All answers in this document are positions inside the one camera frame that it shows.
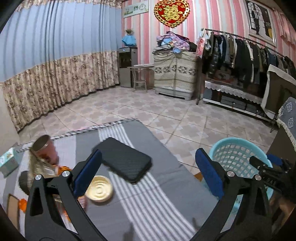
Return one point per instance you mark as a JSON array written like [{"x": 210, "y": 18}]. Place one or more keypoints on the brown phone case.
[{"x": 12, "y": 208}]

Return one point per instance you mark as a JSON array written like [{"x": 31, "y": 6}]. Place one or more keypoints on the grey striped tablecloth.
[{"x": 143, "y": 208}]

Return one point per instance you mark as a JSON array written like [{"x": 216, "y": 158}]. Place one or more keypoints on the blue and white tissue box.
[{"x": 8, "y": 163}]

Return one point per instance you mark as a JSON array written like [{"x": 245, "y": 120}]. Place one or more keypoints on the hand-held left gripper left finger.
[{"x": 89, "y": 171}]

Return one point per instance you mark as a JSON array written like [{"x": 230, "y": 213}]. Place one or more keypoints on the blue floral lace cloth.
[{"x": 289, "y": 115}]

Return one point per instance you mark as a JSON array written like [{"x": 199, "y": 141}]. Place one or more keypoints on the black ribbed roll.
[{"x": 25, "y": 182}]

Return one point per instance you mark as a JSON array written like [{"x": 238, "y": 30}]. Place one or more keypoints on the black zipper case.
[{"x": 124, "y": 160}]

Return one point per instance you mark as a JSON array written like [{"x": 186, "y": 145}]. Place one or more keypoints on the pink hanging bag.
[{"x": 200, "y": 46}]

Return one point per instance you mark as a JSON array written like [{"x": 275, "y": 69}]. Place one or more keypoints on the teal plastic basket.
[{"x": 235, "y": 153}]

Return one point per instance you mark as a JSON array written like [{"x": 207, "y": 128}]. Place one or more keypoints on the pile of clothes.
[{"x": 173, "y": 42}]

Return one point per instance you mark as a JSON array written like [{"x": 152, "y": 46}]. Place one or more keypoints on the blue cloth cover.
[{"x": 129, "y": 41}]

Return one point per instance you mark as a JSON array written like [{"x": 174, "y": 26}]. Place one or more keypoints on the pink mug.
[{"x": 49, "y": 153}]

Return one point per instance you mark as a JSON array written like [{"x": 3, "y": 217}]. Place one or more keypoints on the small potted plant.
[{"x": 129, "y": 32}]

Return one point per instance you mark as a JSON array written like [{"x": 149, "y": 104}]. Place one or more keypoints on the brown wooden furniture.
[{"x": 281, "y": 143}]

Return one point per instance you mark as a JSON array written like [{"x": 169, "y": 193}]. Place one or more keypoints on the low cabinet with lace cloth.
[{"x": 231, "y": 90}]

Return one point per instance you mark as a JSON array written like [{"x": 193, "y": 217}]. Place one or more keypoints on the blue and floral curtain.
[{"x": 57, "y": 46}]

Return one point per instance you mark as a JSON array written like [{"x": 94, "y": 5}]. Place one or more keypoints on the row of hanging clothes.
[{"x": 240, "y": 60}]

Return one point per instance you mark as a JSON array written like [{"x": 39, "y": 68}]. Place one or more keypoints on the cream round bowl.
[{"x": 99, "y": 188}]

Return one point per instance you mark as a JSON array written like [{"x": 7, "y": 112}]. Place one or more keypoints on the cabinet under patterned cloth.
[{"x": 175, "y": 74}]

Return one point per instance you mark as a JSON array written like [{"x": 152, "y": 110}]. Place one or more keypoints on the grey water dispenser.
[{"x": 127, "y": 67}]

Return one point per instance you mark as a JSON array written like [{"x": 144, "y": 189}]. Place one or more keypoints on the foil snack bag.
[{"x": 39, "y": 165}]

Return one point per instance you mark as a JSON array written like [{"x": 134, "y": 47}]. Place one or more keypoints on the framed wall picture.
[{"x": 261, "y": 20}]

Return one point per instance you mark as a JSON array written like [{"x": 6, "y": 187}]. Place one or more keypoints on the small metal side table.
[{"x": 141, "y": 67}]

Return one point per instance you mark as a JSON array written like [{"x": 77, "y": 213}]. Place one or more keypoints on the metal clothes rack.
[{"x": 222, "y": 32}]

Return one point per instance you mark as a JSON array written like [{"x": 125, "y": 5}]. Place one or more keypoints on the person's right hand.
[{"x": 281, "y": 208}]

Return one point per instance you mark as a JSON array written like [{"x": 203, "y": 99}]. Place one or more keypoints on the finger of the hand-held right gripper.
[
  {"x": 261, "y": 165},
  {"x": 276, "y": 158}
]

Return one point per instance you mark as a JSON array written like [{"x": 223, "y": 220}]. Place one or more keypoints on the dark board with white cloth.
[{"x": 277, "y": 92}]

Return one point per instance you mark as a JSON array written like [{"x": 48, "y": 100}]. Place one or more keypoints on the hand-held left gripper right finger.
[{"x": 209, "y": 171}]

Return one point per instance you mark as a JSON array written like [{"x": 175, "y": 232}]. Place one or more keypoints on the wall calendar poster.
[{"x": 135, "y": 9}]

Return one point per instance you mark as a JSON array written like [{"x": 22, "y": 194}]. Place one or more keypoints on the red heart wall decoration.
[{"x": 172, "y": 11}]

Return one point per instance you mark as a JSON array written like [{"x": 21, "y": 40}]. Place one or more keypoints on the orange plastic lid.
[{"x": 23, "y": 205}]

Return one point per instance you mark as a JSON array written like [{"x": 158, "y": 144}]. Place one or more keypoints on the white cabinet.
[{"x": 8, "y": 120}]

